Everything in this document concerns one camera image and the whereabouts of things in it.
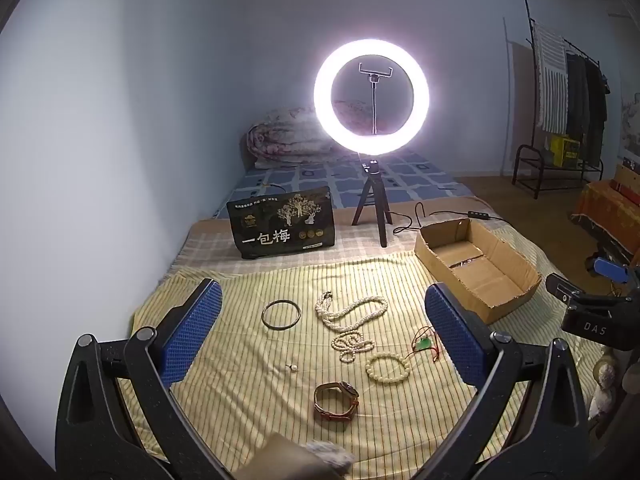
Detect tan box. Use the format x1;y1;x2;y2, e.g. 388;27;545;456
612;157;640;192

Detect white striped garment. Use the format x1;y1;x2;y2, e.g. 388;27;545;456
531;20;569;131

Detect person's right hand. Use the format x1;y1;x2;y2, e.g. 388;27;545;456
587;347;625;423

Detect furry tan cloth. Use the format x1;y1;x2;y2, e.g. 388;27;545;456
250;432;357;480

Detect cardboard box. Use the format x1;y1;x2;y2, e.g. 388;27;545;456
414;218;542;324

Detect folded floral quilt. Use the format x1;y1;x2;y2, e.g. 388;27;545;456
244;100;416;170

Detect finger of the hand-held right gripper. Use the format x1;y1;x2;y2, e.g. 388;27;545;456
586;246;640;286
545;273;640;312

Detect white ring light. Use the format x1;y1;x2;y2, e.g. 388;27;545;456
314;37;430;153

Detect black clothes rack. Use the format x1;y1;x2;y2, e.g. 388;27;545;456
511;0;608;201

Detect beige plaid blanket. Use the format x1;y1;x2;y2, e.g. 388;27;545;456
172;205;551;283

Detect cream bead bracelet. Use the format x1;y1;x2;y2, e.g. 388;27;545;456
365;352;413;385

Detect yellow striped sheet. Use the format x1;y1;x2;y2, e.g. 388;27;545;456
117;252;608;480

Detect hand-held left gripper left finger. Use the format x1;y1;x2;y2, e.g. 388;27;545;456
55;278;236;480

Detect orange cloth covered furniture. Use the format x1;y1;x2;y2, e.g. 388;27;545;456
572;180;640;261

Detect black bangle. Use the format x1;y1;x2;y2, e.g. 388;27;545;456
261;299;301;332

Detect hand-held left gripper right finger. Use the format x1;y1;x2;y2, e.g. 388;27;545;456
424;282;591;480

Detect black tripod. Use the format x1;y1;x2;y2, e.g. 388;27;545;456
351;152;392;248

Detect brown strap watch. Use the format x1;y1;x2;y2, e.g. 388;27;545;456
313;381;360;421

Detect yellow box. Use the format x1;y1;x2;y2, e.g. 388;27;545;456
549;135;581;166

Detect long pearl necklace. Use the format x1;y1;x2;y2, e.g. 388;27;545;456
314;292;389;333

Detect small cream bead necklace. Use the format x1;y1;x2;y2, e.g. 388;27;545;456
331;331;376;363

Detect black cable with controller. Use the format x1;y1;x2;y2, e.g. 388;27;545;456
392;202;506;236

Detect green pendant with red cord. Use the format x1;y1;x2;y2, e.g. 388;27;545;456
411;327;446;363

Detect wall poster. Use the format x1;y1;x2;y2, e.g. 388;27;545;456
620;80;640;157

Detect black phone holder clamp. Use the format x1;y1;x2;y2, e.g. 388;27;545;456
358;61;395;136

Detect dark hanging garments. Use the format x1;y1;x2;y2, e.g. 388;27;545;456
565;52;609;167

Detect blue patterned bed sheet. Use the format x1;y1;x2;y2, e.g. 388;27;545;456
215;150;473;218

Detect black snack bag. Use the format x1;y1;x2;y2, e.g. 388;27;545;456
226;186;337;260

